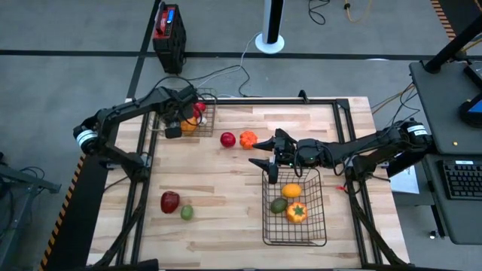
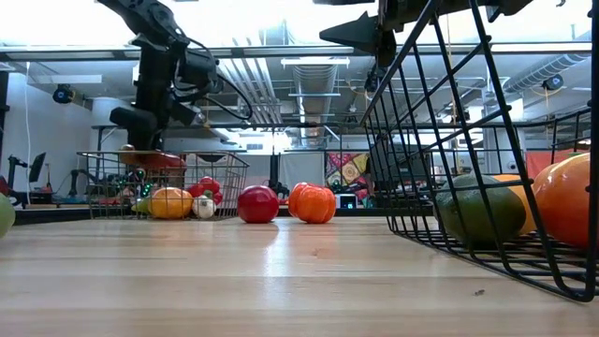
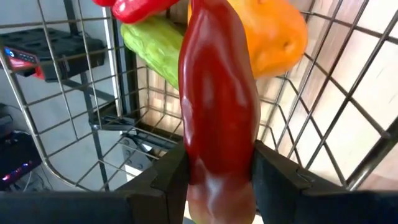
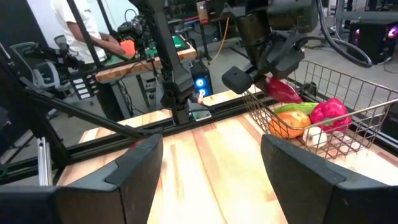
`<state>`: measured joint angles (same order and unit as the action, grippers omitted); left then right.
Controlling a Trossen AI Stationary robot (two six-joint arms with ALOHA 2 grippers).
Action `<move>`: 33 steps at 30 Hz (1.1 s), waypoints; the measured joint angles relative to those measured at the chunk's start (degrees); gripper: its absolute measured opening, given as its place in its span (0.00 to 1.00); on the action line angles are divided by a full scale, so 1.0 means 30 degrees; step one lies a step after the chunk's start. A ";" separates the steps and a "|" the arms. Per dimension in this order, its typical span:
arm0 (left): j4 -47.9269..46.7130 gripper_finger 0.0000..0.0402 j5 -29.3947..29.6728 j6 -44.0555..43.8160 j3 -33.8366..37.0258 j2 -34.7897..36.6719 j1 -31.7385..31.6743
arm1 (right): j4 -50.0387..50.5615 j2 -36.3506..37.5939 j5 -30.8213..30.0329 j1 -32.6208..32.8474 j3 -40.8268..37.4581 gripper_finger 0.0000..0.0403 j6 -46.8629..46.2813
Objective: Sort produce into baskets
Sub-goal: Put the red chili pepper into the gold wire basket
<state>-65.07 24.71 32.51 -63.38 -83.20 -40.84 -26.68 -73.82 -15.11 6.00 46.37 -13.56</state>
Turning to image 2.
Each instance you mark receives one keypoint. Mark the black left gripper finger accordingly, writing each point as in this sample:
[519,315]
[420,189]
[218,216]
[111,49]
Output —
[145,131]
[183,113]

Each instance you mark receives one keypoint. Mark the red bell pepper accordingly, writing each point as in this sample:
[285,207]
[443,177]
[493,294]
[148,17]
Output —
[208,185]

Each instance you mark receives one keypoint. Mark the orange yellow bell pepper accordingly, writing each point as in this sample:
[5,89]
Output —
[170,203]

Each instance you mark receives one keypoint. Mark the white garlic bulb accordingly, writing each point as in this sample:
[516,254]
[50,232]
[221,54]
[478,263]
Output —
[204,208]

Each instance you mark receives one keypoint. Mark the red tomato green calyx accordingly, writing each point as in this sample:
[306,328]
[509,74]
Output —
[258,204]

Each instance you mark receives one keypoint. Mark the light green lime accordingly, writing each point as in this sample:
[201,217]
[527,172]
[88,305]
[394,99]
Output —
[5,215]

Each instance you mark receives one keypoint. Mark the dark green avocado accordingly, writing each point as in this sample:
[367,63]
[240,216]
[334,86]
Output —
[477,210]

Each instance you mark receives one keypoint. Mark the orange persimmon green calyx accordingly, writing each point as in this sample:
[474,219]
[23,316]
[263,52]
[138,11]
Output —
[561,201]

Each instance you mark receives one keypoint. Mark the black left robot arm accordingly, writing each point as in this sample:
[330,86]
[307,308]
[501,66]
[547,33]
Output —
[140,19]

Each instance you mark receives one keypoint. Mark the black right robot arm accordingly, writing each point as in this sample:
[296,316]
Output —
[505,5]

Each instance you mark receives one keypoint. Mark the black ceiling spotlight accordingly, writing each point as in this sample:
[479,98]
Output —
[374,77]
[62,93]
[553,83]

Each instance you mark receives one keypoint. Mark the colourful patterned cloth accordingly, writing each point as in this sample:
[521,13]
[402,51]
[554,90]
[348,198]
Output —
[348,171]

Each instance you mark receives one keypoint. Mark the orange ribbed pumpkin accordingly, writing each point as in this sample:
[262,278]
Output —
[312,203]

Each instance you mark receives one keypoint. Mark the small white device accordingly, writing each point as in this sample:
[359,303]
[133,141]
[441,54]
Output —
[346,201]

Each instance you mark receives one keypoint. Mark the orange red banner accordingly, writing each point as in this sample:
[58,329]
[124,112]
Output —
[538,161]

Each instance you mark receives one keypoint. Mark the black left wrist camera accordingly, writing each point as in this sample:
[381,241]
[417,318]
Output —
[199,70]

